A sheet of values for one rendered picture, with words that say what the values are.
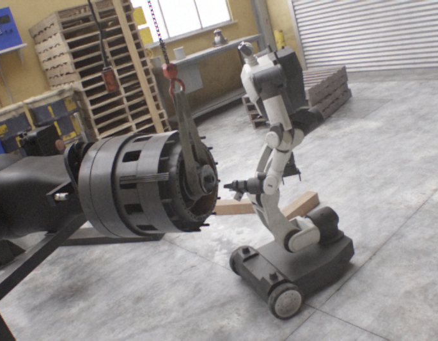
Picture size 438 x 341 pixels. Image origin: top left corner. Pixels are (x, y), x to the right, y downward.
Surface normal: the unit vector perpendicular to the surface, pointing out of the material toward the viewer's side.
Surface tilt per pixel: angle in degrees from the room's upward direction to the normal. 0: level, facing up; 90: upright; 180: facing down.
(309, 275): 90
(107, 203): 82
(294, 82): 94
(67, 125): 90
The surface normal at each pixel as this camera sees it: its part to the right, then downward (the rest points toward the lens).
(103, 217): -0.34, 0.52
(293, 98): 0.02, 0.41
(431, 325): -0.26, -0.91
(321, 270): 0.39, 0.22
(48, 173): 0.18, -0.84
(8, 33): 0.62, 0.11
